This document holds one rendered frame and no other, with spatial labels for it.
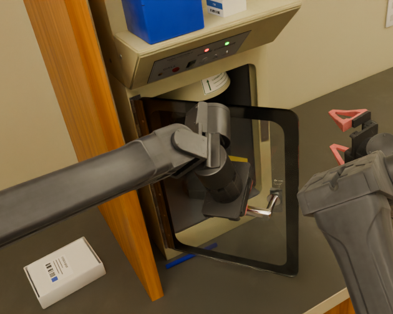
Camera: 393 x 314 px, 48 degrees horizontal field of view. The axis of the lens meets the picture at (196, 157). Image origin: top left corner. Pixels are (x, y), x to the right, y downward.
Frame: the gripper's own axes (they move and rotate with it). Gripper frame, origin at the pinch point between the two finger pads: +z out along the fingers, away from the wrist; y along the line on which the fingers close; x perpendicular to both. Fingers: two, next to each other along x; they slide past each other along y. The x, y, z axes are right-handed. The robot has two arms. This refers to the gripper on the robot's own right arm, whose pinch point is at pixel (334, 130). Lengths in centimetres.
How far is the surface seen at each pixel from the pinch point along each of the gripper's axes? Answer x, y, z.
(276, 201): 24.1, 3.0, -10.7
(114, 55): 37, 30, 15
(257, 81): 9.9, 12.4, 12.4
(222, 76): 15.9, 15.2, 16.4
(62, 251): 64, -16, 26
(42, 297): 72, -15, 15
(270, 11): 11.6, 31.8, 1.9
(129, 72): 37.1, 29.5, 8.4
